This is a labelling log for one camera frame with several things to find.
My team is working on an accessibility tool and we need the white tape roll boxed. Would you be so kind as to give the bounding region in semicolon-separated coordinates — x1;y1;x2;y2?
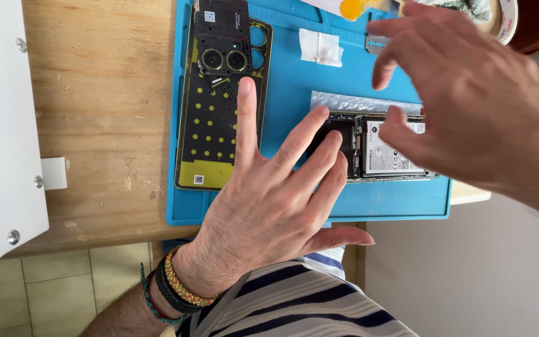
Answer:
488;0;519;46

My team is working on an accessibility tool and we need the orange braided bracelet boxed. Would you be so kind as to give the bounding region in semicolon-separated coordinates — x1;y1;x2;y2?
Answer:
164;245;218;309

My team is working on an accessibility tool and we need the white folded tissue piece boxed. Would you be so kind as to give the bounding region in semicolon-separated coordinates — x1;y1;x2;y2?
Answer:
299;28;344;68

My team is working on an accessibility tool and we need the person's striped shirt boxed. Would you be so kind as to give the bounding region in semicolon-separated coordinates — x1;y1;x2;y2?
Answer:
175;246;421;337

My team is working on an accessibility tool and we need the black yellow phone back cover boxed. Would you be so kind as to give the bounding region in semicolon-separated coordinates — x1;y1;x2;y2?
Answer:
174;2;274;192

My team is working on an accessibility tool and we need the white label phone battery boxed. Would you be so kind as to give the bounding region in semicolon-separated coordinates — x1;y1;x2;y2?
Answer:
363;118;427;177

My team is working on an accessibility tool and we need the grey green cloth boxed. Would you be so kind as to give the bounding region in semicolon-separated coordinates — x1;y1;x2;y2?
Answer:
418;0;493;23

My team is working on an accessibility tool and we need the opened phone body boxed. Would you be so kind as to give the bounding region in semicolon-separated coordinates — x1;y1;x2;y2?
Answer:
306;111;440;183

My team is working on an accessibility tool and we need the blue silicone repair mat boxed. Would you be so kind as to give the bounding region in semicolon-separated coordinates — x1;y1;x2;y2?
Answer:
166;0;453;227

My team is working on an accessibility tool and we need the silver bubble foil strip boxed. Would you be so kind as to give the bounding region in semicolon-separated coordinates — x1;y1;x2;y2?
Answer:
310;90;424;116

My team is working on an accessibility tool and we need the white paper sheet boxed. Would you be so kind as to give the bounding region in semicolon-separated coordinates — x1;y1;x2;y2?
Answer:
300;0;345;17

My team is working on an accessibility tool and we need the person's right hand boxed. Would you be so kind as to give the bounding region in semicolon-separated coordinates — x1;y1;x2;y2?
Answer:
365;0;539;199

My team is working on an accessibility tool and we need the person's left hand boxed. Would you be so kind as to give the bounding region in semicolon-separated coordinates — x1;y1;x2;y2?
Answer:
171;77;376;300

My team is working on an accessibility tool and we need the black camera frame board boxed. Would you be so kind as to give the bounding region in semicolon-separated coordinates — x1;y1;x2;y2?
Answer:
193;0;253;77

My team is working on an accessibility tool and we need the yellow orange plastic piece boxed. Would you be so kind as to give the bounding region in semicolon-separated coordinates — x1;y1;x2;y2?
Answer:
340;0;394;22

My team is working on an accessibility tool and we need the teal braided bracelet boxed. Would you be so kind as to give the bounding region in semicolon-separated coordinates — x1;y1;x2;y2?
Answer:
139;263;187;325

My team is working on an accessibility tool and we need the black cord bracelet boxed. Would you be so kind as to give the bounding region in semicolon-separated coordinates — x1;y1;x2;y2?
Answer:
154;255;205;315

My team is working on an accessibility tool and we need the white plastic bracket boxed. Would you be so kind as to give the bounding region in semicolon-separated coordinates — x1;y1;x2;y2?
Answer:
40;157;68;191

